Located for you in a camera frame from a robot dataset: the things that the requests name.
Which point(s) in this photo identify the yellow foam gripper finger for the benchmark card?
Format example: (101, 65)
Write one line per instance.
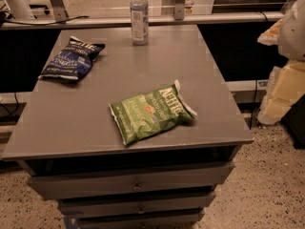
(270, 36)
(284, 88)

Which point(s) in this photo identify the clear blue plastic water bottle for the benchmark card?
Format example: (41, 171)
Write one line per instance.
(140, 21)

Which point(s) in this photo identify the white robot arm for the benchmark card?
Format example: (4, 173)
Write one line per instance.
(291, 38)

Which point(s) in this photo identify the green Kettle chips bag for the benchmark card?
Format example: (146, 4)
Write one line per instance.
(152, 113)

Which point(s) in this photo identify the blue Kettle chips bag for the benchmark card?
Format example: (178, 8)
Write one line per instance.
(74, 61)

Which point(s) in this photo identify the grey drawer cabinet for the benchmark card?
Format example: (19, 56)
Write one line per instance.
(142, 141)

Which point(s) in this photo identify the white pipe top left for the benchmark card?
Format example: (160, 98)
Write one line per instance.
(20, 9)

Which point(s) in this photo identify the grey metal rail frame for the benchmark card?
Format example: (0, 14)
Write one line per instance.
(79, 14)

